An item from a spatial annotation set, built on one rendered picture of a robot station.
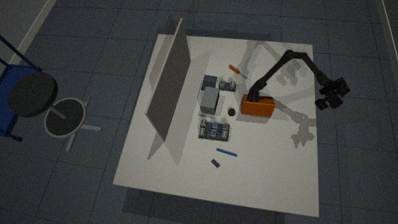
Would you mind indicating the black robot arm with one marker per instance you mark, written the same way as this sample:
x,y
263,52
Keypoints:
x,y
253,95

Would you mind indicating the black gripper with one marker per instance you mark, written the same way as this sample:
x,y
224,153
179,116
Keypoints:
x,y
330,94

